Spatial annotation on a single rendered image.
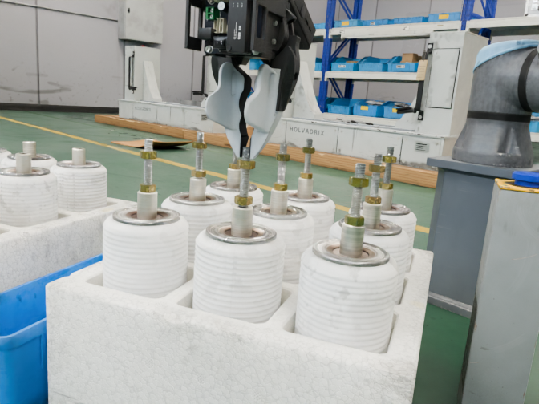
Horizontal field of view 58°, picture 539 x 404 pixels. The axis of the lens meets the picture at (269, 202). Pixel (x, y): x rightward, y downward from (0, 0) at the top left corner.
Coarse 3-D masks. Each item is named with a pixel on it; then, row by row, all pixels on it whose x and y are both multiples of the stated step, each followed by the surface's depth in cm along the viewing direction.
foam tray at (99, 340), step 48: (48, 288) 52; (96, 288) 52; (192, 288) 54; (288, 288) 56; (48, 336) 53; (96, 336) 51; (144, 336) 49; (192, 336) 46; (240, 336) 45; (288, 336) 45; (48, 384) 55; (96, 384) 52; (144, 384) 50; (192, 384) 47; (240, 384) 46; (288, 384) 44; (336, 384) 42; (384, 384) 40
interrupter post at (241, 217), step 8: (240, 208) 50; (248, 208) 50; (232, 216) 51; (240, 216) 50; (248, 216) 50; (232, 224) 51; (240, 224) 50; (248, 224) 50; (232, 232) 51; (240, 232) 50; (248, 232) 50
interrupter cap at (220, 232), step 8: (216, 224) 53; (224, 224) 53; (256, 224) 54; (208, 232) 50; (216, 232) 50; (224, 232) 51; (256, 232) 52; (264, 232) 51; (272, 232) 52; (224, 240) 48; (232, 240) 48; (240, 240) 48; (248, 240) 48; (256, 240) 48; (264, 240) 49; (272, 240) 50
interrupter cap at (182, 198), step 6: (180, 192) 68; (186, 192) 69; (174, 198) 65; (180, 198) 65; (186, 198) 66; (210, 198) 67; (216, 198) 66; (222, 198) 66; (186, 204) 63; (192, 204) 62; (198, 204) 62; (204, 204) 63; (210, 204) 63; (216, 204) 64
